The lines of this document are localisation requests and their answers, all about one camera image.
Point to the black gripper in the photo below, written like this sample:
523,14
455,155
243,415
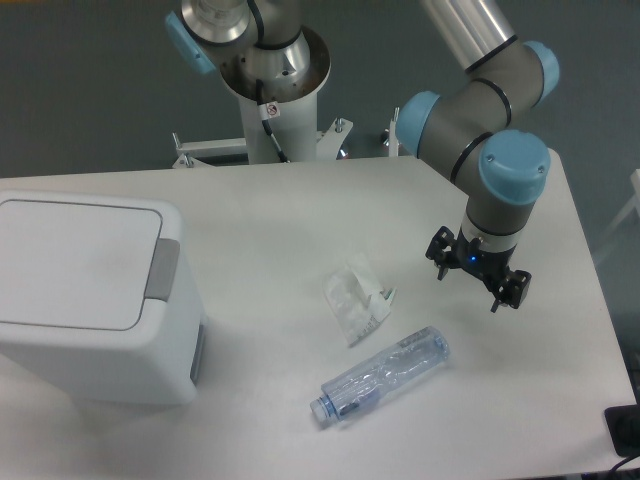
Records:
508,287

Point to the white push-top trash can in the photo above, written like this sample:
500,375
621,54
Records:
97,296

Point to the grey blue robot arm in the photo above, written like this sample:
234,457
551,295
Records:
467,138

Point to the crumpled white plastic wrapper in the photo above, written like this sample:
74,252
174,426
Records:
357,299

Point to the crumpled clear plastic bottle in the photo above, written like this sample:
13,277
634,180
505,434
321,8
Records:
363,387

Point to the black device at edge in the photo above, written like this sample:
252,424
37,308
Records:
623,426

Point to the white frame at right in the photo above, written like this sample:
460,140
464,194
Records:
605,244

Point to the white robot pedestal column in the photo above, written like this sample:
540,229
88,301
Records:
277,95

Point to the white pedestal base frame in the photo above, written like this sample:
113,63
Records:
330,145

